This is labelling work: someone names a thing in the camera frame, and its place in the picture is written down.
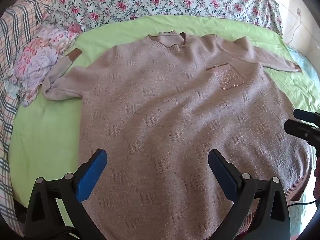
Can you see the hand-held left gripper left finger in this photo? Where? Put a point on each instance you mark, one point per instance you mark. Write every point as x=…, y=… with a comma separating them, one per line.
x=91, y=177

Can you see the pastel floral cloth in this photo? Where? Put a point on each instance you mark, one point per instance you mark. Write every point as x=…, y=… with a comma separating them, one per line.
x=42, y=55

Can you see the floral patterned quilt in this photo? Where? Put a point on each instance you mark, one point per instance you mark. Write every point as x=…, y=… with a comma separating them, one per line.
x=150, y=0

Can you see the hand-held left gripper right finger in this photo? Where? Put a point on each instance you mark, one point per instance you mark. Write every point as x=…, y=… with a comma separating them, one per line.
x=222, y=175

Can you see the light green bed sheet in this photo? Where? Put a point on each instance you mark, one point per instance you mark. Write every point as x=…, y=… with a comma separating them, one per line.
x=45, y=135

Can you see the plaid blanket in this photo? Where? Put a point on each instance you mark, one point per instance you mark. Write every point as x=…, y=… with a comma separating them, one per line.
x=20, y=25

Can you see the light blue mattress cover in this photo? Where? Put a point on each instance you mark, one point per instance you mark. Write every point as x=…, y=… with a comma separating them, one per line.
x=308, y=65

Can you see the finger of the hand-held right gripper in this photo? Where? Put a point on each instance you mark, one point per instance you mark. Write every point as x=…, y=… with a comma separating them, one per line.
x=306, y=116
x=298, y=130

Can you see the beige knitted sweater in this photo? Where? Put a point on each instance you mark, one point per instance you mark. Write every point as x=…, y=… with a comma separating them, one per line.
x=162, y=117

